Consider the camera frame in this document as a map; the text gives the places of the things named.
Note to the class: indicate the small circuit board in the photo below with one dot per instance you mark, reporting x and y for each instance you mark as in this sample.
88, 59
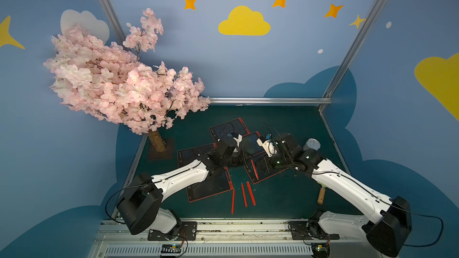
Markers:
320, 251
170, 250

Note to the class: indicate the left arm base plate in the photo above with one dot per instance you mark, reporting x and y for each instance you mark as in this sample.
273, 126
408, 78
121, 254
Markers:
182, 231

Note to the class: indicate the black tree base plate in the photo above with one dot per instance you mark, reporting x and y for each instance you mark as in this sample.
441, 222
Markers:
168, 154

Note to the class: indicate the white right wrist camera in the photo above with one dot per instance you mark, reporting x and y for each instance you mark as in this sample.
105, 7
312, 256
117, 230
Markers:
268, 145

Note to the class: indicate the red tablet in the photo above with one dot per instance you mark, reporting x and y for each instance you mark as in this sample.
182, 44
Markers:
255, 142
216, 183
228, 129
264, 169
187, 156

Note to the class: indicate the green rake wooden handle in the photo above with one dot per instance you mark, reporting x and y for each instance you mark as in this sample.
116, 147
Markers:
321, 195

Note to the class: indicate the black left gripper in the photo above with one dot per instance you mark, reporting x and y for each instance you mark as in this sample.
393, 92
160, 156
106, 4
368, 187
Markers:
233, 152

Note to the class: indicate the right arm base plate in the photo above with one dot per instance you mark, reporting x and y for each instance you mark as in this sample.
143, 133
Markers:
305, 230

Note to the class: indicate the silver tin can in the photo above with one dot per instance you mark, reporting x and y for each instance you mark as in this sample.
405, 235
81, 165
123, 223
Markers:
312, 144

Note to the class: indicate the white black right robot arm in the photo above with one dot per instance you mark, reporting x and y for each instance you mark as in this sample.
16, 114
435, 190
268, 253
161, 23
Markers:
384, 222

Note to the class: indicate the pink cherry blossom tree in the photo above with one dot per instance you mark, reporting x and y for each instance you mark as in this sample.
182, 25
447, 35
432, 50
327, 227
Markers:
111, 83

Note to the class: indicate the small circuit board right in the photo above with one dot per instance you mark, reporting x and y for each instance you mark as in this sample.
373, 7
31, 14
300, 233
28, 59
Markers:
320, 251

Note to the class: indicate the red stylus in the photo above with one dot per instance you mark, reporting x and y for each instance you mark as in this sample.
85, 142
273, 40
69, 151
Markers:
233, 201
255, 169
248, 184
244, 194

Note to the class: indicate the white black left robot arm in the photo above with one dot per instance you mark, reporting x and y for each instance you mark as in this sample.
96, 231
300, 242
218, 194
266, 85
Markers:
140, 203

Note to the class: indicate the small circuit board left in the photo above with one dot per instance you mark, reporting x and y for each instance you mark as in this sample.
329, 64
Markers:
170, 250

